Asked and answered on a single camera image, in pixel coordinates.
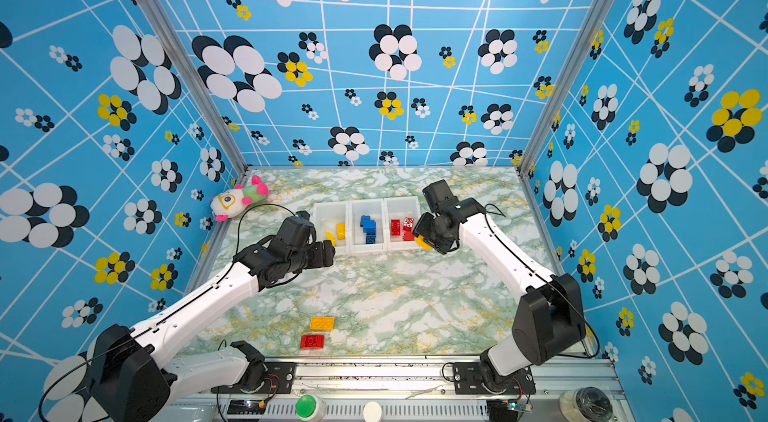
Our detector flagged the yellow rounded plate brick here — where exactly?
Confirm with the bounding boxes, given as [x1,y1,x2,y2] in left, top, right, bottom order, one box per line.
[414,236,433,250]

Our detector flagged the blue square brick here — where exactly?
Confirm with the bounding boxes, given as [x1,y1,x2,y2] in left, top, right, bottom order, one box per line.
[360,215,376,230]

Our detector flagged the yellow long brick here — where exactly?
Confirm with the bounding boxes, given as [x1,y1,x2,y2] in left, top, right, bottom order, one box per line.
[310,317,335,332]

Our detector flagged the long red brick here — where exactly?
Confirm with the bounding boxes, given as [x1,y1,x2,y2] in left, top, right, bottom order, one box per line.
[390,219,402,237]

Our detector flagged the yellow curved brick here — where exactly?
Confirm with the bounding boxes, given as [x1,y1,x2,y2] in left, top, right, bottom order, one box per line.
[336,223,346,240]

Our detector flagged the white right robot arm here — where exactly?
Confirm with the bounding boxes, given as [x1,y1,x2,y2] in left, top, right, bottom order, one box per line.
[413,179,587,393]

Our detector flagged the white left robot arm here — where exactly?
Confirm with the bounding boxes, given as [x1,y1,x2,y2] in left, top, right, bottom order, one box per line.
[86,211,335,421]

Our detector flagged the left white plastic bin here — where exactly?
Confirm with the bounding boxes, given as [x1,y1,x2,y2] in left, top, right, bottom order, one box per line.
[311,201,352,257]

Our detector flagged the white plastic bin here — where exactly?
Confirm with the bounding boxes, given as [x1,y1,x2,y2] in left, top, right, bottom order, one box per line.
[311,201,352,257]
[384,196,420,252]
[347,198,386,255]

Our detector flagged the right white plastic bin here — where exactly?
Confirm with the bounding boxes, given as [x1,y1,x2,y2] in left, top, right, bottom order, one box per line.
[384,196,420,252]

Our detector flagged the middle white plastic bin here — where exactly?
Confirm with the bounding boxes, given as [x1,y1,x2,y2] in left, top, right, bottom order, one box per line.
[347,198,386,255]

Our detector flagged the plush fish toy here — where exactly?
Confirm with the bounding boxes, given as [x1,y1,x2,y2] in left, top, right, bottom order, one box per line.
[210,175,269,222]

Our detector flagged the green push button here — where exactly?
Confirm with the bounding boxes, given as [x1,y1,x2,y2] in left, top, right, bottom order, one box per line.
[295,394,323,422]

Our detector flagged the white push button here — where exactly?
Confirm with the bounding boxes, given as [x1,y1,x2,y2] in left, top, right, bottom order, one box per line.
[362,401,384,422]

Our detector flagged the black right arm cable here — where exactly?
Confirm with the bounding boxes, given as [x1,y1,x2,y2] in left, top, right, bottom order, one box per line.
[479,202,601,360]

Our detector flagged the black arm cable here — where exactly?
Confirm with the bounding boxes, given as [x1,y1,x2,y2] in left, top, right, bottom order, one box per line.
[37,202,298,422]
[479,202,601,360]

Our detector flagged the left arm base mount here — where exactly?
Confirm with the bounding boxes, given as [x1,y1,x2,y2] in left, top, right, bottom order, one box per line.
[231,360,297,395]

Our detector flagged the aluminium front rail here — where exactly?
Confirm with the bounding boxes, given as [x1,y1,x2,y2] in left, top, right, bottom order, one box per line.
[177,356,634,421]

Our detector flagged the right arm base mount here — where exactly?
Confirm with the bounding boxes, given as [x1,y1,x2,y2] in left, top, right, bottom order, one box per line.
[449,362,537,397]

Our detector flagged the cable spool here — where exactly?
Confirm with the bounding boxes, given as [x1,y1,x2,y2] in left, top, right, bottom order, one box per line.
[558,387,614,422]

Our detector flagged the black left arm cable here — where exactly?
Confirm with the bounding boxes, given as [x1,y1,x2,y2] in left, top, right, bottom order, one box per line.
[37,202,298,422]

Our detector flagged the right aluminium corner post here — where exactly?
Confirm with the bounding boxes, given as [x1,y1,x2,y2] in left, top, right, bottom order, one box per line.
[519,0,615,177]

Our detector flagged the aluminium corner post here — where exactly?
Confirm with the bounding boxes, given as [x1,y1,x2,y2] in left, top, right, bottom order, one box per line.
[519,0,615,177]
[138,0,248,176]

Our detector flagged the left aluminium corner post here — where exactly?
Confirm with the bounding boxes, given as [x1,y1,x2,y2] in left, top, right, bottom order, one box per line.
[138,0,248,176]

